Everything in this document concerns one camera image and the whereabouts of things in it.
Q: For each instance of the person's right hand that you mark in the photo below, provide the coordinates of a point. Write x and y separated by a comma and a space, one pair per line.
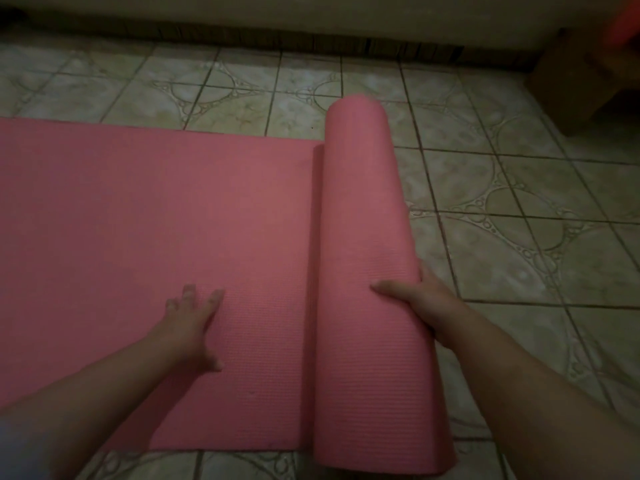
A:
432, 307

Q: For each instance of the person's left hand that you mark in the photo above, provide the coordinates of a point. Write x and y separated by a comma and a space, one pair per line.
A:
187, 332

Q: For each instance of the person's right thumb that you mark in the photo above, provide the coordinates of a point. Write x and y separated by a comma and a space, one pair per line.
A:
395, 289

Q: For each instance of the person's left middle finger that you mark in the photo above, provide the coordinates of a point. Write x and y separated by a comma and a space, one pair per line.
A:
188, 297

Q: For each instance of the person's left thumb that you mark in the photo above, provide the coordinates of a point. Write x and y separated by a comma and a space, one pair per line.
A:
210, 359

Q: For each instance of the pink yoga mat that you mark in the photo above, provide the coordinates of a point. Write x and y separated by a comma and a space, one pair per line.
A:
260, 234

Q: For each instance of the person's left forearm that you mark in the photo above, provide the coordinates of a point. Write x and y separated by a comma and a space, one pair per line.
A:
85, 399

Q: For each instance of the person's right forearm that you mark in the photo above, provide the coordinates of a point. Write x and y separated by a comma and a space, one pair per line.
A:
535, 399

